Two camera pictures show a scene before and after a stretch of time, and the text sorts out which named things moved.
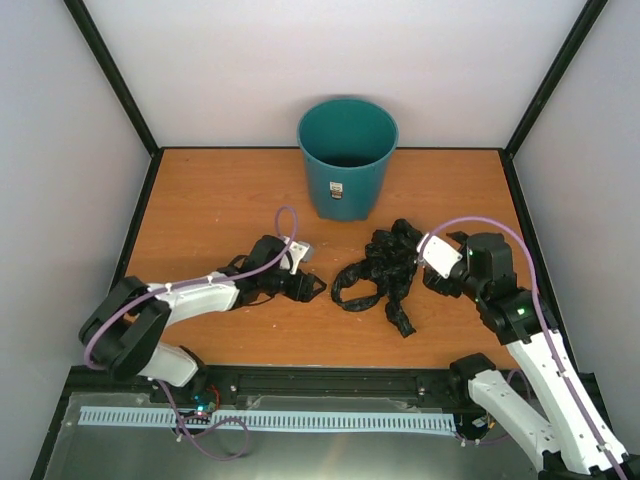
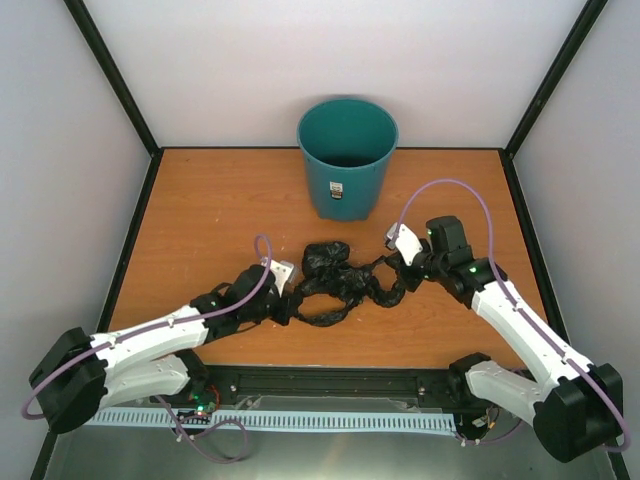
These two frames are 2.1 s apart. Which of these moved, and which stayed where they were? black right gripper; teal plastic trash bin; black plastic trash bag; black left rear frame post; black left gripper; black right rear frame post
Moved: black plastic trash bag; black right gripper; black left gripper
Stayed: black left rear frame post; black right rear frame post; teal plastic trash bin
